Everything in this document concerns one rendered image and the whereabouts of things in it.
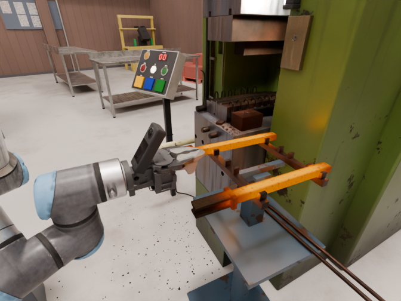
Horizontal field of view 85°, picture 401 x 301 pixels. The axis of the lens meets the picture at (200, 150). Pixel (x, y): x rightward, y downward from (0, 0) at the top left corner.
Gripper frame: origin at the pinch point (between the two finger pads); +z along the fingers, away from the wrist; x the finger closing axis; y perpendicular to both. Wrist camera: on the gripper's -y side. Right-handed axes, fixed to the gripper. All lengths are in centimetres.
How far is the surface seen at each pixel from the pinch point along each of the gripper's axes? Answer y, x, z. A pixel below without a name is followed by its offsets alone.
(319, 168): 4.7, 15.4, 30.4
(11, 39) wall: 45, -877, -177
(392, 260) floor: 98, 30, 131
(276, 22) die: -31, -39, 57
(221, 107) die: 7, -42, 35
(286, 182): 5.5, 15.3, 17.4
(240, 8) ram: -34, -35, 33
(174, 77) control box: 1, -85, 28
